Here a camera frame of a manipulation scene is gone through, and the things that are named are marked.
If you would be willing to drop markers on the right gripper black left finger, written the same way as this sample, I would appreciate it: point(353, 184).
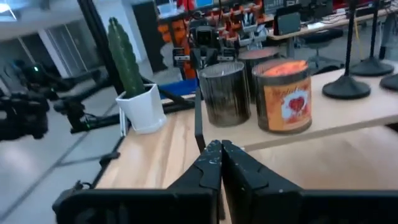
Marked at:
point(205, 174)

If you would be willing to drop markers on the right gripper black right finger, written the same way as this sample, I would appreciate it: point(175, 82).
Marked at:
point(248, 193)

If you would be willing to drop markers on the candle jar with orange label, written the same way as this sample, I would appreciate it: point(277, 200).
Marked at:
point(280, 105)

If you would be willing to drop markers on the grey metal cylinder container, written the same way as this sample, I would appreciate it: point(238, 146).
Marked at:
point(258, 53)

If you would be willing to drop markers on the black candlestick holder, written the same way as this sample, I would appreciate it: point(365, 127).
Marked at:
point(346, 88)
point(371, 67)
point(391, 83)

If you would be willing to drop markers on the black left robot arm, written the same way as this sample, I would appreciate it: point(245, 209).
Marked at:
point(21, 115)

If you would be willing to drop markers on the blue box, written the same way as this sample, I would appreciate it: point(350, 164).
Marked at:
point(180, 88)

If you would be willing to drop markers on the white hexagonal plant pot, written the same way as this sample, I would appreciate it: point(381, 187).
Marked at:
point(143, 109)

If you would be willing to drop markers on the green cactus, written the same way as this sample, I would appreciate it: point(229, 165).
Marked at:
point(126, 62)

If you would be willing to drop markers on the orange tool rack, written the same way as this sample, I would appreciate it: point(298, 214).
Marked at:
point(183, 31)

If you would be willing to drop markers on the black background screen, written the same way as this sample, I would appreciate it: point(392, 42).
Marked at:
point(287, 21)

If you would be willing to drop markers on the black office chair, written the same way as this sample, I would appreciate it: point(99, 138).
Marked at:
point(321, 35)

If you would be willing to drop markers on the long wooden workbench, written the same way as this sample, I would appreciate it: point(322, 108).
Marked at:
point(329, 26)

